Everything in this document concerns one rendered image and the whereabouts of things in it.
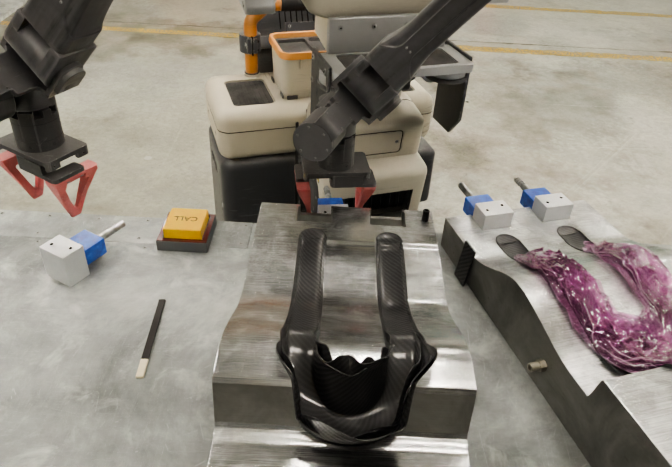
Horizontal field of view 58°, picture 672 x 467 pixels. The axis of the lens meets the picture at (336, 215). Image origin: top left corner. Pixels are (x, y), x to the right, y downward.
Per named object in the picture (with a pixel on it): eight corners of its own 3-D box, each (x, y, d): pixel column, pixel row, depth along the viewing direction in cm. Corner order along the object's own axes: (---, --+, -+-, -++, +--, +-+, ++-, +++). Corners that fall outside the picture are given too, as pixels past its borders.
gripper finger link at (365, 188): (373, 226, 97) (377, 175, 91) (328, 227, 96) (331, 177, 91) (366, 202, 102) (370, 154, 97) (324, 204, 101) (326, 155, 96)
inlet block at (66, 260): (114, 231, 99) (108, 204, 96) (137, 241, 97) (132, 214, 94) (47, 275, 89) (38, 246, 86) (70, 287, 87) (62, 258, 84)
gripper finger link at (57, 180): (67, 232, 79) (51, 171, 73) (30, 214, 82) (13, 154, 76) (107, 208, 84) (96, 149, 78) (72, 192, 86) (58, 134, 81)
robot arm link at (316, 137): (405, 96, 85) (364, 50, 84) (381, 129, 76) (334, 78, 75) (350, 143, 92) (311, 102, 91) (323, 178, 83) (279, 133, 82)
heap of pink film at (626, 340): (499, 257, 88) (511, 213, 84) (603, 241, 93) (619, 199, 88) (610, 398, 68) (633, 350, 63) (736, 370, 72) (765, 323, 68)
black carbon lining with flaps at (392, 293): (297, 238, 88) (298, 183, 82) (407, 244, 88) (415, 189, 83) (269, 451, 59) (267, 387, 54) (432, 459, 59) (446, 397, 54)
